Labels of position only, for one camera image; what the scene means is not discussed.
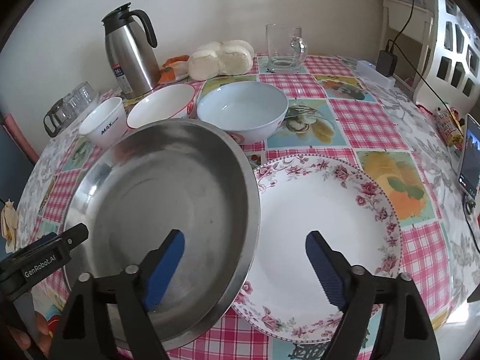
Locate white power strip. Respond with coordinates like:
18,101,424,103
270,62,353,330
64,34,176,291
355,60,395,89

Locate white lattice chair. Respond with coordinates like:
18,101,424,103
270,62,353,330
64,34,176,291
414,0,479,116

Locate smartphone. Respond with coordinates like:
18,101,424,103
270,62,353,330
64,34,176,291
457,114,480,201

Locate person's left hand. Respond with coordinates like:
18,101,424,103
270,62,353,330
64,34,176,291
8,311,52,356

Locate large pale blue bowl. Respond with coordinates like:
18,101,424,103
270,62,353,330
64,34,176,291
197,81,289,145

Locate glass coffee pot black handle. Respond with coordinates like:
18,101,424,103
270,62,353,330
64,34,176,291
43,98,73,137

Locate black cable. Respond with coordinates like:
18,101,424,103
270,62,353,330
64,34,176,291
385,0,480,255

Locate crumpled beige paper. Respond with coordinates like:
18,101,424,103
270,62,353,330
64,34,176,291
1,200,19,254

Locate small white square bowl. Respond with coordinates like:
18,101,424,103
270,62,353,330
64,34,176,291
79,97,128,149

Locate orange snack packet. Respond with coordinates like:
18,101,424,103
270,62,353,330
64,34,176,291
159,55,190,84

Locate pink rolled mat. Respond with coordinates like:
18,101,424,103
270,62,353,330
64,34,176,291
1,114,39,164

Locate floral white plate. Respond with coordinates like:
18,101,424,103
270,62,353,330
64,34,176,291
230,154,403,344

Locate glass mug with handle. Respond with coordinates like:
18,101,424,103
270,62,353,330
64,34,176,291
265,24,308,74

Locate red rimmed strawberry bowl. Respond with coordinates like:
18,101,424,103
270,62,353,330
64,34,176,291
127,84,195,129

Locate steel thermos jug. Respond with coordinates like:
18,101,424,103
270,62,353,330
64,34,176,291
102,3,160,99

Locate checkered picture tablecloth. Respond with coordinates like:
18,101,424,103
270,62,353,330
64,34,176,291
16,55,479,359

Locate clear drinking glass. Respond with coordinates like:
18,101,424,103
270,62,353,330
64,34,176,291
64,81,98,116

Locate black charger plug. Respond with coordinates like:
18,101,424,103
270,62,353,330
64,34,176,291
376,40,398,77

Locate bag of steamed buns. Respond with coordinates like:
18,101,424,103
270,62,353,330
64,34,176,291
188,40,255,80

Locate colourful small packet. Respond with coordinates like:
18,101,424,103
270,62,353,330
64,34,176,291
433,107,464,150

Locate large steel plate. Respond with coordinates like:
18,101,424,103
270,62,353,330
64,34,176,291
64,119,260,350

